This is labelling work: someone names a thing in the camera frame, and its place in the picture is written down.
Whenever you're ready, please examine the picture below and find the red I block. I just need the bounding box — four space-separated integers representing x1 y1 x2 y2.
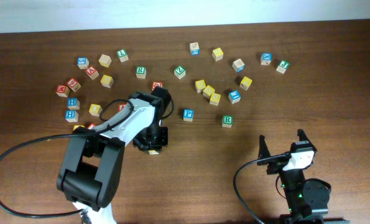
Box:
88 123 96 129

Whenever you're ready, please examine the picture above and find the blue sided block top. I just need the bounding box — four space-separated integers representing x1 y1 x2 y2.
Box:
190 42 200 55

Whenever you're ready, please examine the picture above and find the blue P block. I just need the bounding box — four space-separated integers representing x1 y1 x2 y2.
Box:
183 109 194 121

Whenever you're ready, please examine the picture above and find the red A block centre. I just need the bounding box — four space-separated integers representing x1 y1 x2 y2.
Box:
118 103 127 112

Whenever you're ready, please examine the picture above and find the red 9 block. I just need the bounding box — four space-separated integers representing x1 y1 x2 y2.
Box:
67 78 81 92

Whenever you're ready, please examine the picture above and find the yellow C block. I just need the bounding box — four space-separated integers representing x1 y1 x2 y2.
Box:
148 150 160 155

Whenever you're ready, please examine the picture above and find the blue H block upper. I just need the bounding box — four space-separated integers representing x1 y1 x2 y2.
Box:
67 98 80 110

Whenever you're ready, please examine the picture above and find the blue H block lower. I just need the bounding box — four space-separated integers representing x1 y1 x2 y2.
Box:
65 110 78 122

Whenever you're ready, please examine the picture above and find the blue I block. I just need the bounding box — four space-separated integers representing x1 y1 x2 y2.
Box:
228 90 241 104

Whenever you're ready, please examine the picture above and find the plain wooden block left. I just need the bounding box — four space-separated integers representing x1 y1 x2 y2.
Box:
98 54 112 68

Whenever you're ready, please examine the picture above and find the blue h block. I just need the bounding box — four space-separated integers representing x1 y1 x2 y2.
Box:
65 110 78 122
67 98 80 110

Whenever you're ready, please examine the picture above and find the blue X block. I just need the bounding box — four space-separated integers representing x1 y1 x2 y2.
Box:
260 52 272 65

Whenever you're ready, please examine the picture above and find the yellow block top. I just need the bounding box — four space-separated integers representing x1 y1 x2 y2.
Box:
212 47 224 61

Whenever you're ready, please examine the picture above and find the yellow G block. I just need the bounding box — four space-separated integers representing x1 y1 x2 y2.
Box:
210 93 221 106

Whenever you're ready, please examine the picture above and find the yellow block right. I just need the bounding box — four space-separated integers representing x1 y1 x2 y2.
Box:
239 77 252 90

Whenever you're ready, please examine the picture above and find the red a block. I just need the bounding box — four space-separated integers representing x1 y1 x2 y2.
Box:
85 66 99 80
118 103 127 112

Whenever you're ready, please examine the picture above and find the yellow cluster block left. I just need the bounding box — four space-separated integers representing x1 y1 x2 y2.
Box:
195 80 206 93

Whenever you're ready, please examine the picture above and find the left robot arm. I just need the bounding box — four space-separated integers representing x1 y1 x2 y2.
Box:
57 87 173 223

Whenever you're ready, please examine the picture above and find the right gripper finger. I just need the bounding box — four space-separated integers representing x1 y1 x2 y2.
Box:
297 129 310 144
257 135 271 166

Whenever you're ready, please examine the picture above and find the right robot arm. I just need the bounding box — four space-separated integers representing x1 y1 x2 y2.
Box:
257 129 331 223

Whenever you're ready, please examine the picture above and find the yellow cluster block middle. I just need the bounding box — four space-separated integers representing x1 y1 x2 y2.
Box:
203 85 215 99

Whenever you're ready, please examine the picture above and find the green L block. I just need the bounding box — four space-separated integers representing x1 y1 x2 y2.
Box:
116 49 129 62

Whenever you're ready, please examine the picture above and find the blue D sided block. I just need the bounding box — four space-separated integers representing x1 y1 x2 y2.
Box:
232 58 245 72

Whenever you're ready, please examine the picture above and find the yellow cluster block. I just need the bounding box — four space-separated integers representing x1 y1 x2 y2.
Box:
203 85 215 99
195 80 206 93

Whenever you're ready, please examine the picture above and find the green r block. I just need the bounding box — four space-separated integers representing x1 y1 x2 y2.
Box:
222 115 233 128
136 66 147 79

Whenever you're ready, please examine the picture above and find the yellow block bottom left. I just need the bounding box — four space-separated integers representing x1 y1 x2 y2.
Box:
73 125 85 130

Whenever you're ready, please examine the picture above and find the red A block far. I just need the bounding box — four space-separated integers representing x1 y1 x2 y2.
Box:
85 66 99 80

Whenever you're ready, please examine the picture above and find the green J block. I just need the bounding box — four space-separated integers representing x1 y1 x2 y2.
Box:
276 60 290 74

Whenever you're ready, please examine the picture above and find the green Z block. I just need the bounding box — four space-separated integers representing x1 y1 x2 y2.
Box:
174 66 186 79

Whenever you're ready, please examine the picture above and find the yellow block upper left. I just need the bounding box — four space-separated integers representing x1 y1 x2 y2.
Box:
100 75 114 88

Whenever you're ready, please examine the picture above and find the yellow O block left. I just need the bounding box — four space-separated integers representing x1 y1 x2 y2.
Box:
88 103 103 116

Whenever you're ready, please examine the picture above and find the red M block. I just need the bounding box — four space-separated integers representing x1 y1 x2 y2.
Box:
55 85 70 98

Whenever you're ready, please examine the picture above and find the red O block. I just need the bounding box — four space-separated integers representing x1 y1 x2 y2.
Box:
152 82 162 90

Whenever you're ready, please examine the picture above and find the blue S block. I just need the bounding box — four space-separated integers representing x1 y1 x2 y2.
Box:
77 57 89 70

